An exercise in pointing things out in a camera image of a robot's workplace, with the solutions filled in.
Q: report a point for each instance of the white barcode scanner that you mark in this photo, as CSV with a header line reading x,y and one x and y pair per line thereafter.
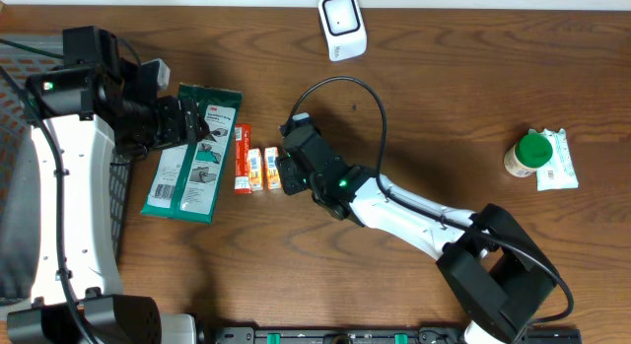
x,y
343,28

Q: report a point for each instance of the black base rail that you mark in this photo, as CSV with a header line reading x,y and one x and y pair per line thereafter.
x,y
424,335

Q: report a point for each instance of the orange tissue pack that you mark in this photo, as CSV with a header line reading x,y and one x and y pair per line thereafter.
x,y
255,173
271,170

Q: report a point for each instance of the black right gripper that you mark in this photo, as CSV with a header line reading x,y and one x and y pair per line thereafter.
x,y
287,170

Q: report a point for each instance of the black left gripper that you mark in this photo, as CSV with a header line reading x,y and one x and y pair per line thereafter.
x,y
175,132

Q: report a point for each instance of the red orange stick packet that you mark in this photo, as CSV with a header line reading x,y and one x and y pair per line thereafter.
x,y
242,146

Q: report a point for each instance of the white green packet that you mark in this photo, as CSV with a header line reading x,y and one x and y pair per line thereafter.
x,y
187,179

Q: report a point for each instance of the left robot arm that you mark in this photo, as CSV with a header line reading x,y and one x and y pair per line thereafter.
x,y
95,105

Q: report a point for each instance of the light green tissue packet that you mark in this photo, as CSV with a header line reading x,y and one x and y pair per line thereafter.
x,y
558,172

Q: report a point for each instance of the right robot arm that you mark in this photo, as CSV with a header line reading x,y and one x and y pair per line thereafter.
x,y
499,276

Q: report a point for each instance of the grey plastic mesh basket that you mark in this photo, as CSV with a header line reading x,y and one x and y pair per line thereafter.
x,y
20,179

